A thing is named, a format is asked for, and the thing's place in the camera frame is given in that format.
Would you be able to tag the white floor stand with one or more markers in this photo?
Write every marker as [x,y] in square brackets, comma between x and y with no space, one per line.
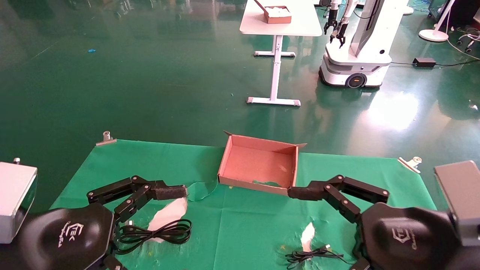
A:
[434,35]

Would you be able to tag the open brown cardboard box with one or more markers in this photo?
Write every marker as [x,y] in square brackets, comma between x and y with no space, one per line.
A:
[258,165]

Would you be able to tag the black power adapter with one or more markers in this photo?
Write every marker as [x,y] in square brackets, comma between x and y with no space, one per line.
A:
[424,62]

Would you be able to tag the white wheeled background robot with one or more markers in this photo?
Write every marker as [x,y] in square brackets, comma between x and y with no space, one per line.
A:
[360,52]

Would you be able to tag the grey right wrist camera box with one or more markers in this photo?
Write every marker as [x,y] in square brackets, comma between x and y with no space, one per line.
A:
[459,195]

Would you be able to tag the white pedestal table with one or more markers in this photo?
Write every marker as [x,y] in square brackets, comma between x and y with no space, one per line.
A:
[277,26]

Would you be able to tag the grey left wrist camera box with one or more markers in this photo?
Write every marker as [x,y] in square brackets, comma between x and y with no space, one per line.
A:
[15,198]

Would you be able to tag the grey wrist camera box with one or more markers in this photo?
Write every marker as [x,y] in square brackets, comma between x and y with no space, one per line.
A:
[15,198]
[459,195]

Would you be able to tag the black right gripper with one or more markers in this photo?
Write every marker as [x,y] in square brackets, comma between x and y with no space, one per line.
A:
[408,240]

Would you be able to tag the green table cloth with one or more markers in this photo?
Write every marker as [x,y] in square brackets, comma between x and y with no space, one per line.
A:
[240,228]

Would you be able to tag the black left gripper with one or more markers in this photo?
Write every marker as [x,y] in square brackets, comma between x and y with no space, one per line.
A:
[63,236]

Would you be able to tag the small brown box with paper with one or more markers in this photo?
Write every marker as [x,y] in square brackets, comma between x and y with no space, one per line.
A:
[278,15]

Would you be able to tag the metal binder clip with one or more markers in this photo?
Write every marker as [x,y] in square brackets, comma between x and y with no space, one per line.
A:
[106,138]
[410,164]

